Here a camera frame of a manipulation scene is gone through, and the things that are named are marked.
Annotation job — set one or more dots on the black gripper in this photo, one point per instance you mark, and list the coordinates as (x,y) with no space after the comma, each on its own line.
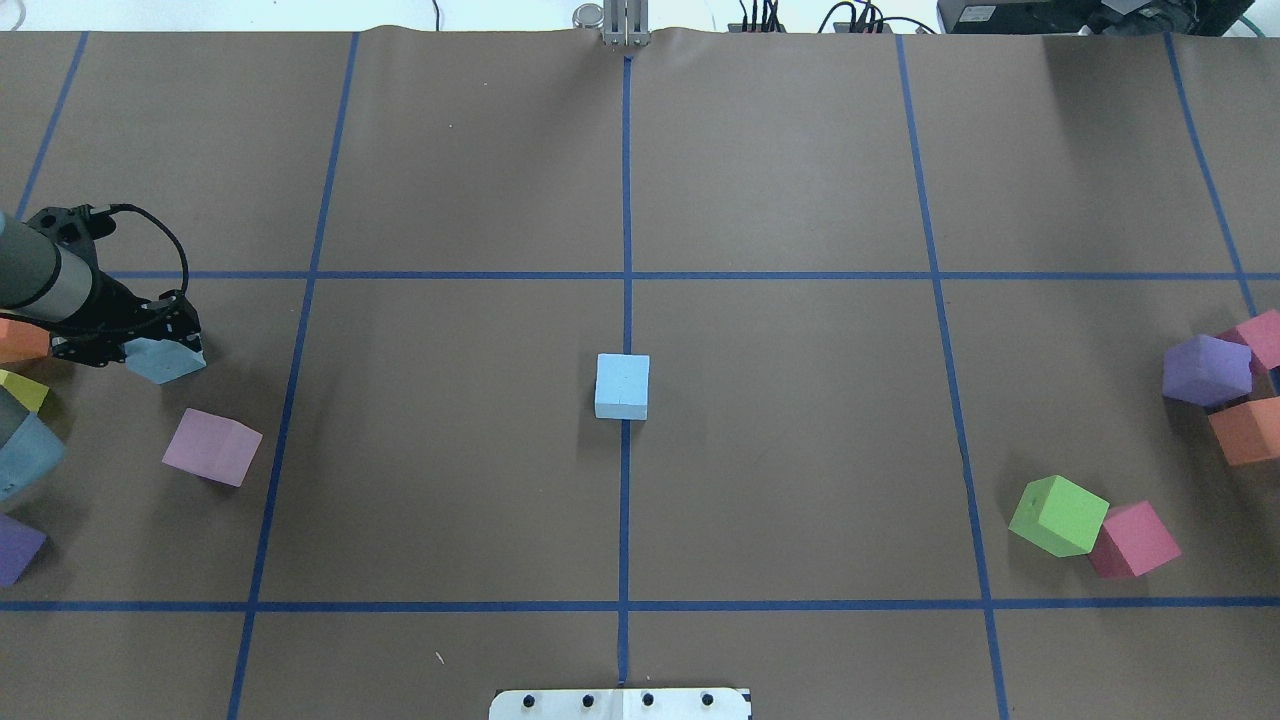
(113,307)

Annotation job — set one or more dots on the light blue foam block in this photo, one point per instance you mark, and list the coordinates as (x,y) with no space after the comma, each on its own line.
(622,387)
(161,361)

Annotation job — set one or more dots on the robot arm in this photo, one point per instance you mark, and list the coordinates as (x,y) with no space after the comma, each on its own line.
(58,302)

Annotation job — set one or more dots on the left orange foam block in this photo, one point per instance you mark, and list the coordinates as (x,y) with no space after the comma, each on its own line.
(21,342)

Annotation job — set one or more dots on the orange foam block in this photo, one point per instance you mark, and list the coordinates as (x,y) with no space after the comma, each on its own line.
(1248,432)
(21,342)

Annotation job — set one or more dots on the yellow foam block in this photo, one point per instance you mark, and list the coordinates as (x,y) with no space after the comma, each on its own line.
(30,394)

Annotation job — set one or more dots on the light pink foam block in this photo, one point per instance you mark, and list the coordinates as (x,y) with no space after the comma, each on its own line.
(212,447)

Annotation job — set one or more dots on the left purple foam block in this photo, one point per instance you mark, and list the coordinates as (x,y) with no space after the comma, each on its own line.
(19,547)

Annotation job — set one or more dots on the purple foam block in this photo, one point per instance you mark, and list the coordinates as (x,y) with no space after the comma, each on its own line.
(19,547)
(1206,371)

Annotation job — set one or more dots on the small steel cylinder weight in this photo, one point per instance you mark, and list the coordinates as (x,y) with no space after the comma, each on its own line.
(588,16)

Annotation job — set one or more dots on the green foam block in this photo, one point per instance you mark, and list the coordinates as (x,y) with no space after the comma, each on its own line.
(1059,516)

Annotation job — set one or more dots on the black electronics box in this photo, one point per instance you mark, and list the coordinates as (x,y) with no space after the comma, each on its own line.
(1118,18)

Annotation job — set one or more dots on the right pink foam block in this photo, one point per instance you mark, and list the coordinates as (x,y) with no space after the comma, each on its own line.
(1133,541)

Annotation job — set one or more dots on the right purple foam block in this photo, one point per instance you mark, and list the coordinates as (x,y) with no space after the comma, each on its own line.
(1206,371)

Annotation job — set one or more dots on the right orange foam block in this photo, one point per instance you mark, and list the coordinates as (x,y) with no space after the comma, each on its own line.
(1248,432)

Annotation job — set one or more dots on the far magenta foam block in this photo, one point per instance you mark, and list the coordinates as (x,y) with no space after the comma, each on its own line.
(1260,335)

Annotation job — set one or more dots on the aluminium frame post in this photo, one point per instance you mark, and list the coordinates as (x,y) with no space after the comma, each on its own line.
(625,23)

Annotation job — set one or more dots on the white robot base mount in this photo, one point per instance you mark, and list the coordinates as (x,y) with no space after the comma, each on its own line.
(623,703)

